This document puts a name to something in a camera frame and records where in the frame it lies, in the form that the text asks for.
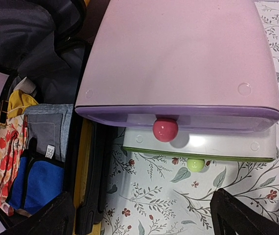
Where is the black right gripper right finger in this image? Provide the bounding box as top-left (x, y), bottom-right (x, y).
top-left (210, 188), bottom-right (279, 235)

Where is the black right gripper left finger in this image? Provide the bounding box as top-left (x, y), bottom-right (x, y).
top-left (0, 191), bottom-right (76, 235)

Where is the yellow Pikachu suitcase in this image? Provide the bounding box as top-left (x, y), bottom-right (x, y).
top-left (0, 0), bottom-right (116, 235)

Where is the blue fabric pouch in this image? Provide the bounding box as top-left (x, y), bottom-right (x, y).
top-left (6, 156), bottom-right (64, 214)

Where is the floral table mat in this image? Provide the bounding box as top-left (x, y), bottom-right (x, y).
top-left (100, 1), bottom-right (279, 235)

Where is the orange floral cloth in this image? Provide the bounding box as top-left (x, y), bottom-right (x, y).
top-left (0, 115), bottom-right (28, 216)

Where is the grey fabric pouch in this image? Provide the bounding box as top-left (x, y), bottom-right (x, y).
top-left (24, 104), bottom-right (73, 163)

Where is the yellow cloth item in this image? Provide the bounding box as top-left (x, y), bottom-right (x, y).
top-left (7, 90), bottom-right (39, 118)

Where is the pink purple drawer box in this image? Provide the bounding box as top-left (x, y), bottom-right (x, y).
top-left (75, 0), bottom-right (279, 142)

